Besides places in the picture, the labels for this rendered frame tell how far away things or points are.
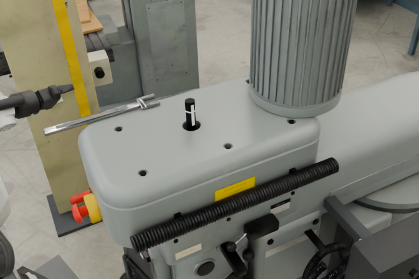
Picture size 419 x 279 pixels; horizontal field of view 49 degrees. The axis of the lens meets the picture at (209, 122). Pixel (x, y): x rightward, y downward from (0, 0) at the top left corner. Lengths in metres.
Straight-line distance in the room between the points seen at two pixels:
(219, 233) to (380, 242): 0.32
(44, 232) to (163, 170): 2.59
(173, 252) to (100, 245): 2.24
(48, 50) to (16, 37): 0.18
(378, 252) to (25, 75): 2.19
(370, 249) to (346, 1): 0.47
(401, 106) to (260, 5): 0.55
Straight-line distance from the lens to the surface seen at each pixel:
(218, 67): 4.78
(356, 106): 1.26
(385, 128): 1.20
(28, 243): 3.38
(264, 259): 1.18
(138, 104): 1.01
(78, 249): 3.23
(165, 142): 0.91
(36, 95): 1.70
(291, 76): 0.91
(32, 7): 2.60
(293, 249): 1.23
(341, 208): 1.15
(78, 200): 1.09
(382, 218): 1.31
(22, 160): 4.01
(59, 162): 3.13
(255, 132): 0.92
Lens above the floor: 2.47
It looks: 38 degrees down
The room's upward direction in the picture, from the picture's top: 2 degrees counter-clockwise
